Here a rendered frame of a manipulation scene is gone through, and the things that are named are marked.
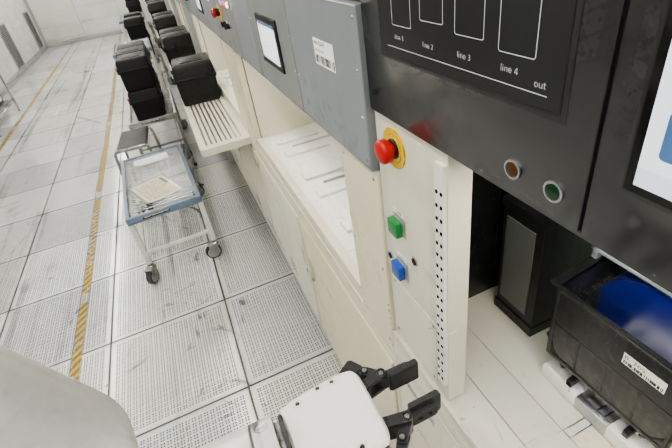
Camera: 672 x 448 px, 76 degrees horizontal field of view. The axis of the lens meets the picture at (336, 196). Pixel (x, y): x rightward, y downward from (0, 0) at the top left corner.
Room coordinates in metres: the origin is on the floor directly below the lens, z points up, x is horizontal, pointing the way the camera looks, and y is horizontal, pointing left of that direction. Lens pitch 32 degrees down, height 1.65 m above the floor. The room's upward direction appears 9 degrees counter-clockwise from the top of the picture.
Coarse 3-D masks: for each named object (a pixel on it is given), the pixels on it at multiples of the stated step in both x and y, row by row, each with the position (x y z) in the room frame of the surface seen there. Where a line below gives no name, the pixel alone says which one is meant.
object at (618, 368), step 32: (608, 256) 0.50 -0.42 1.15; (576, 288) 0.50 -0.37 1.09; (576, 320) 0.44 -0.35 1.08; (608, 320) 0.40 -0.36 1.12; (576, 352) 0.44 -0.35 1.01; (608, 352) 0.39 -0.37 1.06; (640, 352) 0.35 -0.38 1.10; (608, 384) 0.38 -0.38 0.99; (640, 384) 0.34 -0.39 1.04; (640, 416) 0.33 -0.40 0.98
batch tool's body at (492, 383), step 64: (640, 0) 0.27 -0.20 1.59; (384, 64) 0.60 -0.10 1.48; (576, 64) 0.31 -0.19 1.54; (640, 64) 0.26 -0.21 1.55; (384, 128) 0.63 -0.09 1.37; (448, 128) 0.46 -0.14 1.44; (512, 128) 0.36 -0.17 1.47; (576, 128) 0.30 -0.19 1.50; (384, 192) 0.65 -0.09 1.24; (448, 192) 0.47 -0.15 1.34; (512, 192) 0.35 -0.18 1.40; (576, 192) 0.29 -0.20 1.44; (448, 256) 0.47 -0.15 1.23; (512, 256) 0.65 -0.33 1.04; (576, 256) 0.61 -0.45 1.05; (640, 256) 0.23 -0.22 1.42; (448, 320) 0.47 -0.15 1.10; (512, 320) 0.62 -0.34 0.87; (448, 384) 0.47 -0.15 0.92; (512, 384) 0.48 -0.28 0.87
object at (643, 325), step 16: (608, 288) 0.50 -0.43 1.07; (624, 288) 0.47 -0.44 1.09; (640, 288) 0.45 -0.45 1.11; (608, 304) 0.49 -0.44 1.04; (624, 304) 0.47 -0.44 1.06; (640, 304) 0.45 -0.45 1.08; (656, 304) 0.43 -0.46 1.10; (624, 320) 0.46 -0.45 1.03; (640, 320) 0.44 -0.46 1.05; (656, 320) 0.42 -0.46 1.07; (640, 336) 0.44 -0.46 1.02; (656, 336) 0.42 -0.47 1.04; (656, 352) 0.41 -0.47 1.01
